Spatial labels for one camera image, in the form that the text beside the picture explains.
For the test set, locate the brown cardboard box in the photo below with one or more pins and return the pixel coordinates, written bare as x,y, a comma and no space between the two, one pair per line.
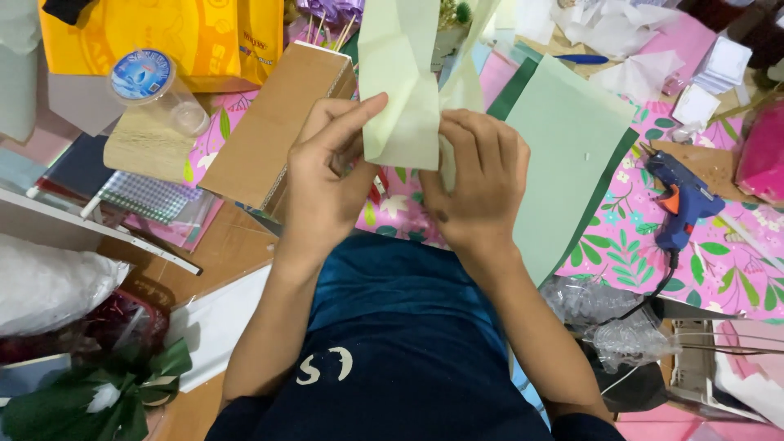
279,132

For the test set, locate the light green paper sheet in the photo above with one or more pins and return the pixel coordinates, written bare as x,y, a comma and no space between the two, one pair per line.
566,165

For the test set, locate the person's left hand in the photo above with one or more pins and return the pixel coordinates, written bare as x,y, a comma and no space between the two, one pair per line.
318,196

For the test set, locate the purple ribbon flowers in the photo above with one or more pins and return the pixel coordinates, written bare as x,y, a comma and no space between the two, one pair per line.
331,9

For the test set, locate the white fluffy plastic bag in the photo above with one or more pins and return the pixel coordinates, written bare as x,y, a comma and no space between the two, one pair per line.
52,285

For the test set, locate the pink floral wrapping paper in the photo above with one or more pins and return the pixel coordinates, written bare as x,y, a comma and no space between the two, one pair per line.
667,245

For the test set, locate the dark green paper sheet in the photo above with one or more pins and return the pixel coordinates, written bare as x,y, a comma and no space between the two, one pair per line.
603,190

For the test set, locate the yellow shopping bag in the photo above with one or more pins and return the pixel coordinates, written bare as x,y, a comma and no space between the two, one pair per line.
165,40

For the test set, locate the pale green paper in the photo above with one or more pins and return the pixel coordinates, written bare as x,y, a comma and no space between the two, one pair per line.
401,86

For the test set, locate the stack of white paper squares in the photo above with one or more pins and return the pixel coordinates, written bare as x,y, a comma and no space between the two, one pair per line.
723,64

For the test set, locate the crumpled clear plastic wrap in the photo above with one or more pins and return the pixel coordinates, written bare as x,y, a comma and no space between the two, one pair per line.
612,324

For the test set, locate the white box panel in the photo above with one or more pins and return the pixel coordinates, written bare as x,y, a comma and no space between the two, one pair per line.
214,324

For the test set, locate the light wooden board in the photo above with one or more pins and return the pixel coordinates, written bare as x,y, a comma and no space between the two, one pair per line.
150,144

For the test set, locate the person's dark blue shirt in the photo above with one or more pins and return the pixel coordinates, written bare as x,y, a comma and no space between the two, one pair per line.
404,355

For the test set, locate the person's right hand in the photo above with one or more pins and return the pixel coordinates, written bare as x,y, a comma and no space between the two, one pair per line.
481,184

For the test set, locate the blue hot glue gun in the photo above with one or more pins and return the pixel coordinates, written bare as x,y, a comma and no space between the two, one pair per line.
680,199

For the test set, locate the green ribbon bow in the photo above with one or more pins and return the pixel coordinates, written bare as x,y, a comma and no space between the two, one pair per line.
92,398

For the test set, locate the checkered plastic packet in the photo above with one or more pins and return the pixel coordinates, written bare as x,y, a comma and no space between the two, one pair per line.
147,196

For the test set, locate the pink plastic bag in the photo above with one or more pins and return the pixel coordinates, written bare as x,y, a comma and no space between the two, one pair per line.
762,156

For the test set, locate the white crumpled tissue paper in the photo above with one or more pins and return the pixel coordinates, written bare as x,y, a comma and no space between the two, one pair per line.
612,37

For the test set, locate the white glue stick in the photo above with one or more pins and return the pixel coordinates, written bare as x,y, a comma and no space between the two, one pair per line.
750,239

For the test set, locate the person's right fingers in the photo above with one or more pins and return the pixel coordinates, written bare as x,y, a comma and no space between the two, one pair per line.
465,147

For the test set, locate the white shelf board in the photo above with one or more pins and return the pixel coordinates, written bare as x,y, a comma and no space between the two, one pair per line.
79,226

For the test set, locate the blue pen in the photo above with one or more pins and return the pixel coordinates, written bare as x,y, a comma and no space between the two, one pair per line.
582,59

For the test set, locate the brown cardboard piece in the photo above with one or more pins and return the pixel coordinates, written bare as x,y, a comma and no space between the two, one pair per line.
698,168

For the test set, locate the clear plastic water cup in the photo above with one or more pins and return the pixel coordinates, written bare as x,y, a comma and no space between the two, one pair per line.
160,92

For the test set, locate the dark blue notebook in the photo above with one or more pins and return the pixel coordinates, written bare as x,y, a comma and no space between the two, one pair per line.
76,165

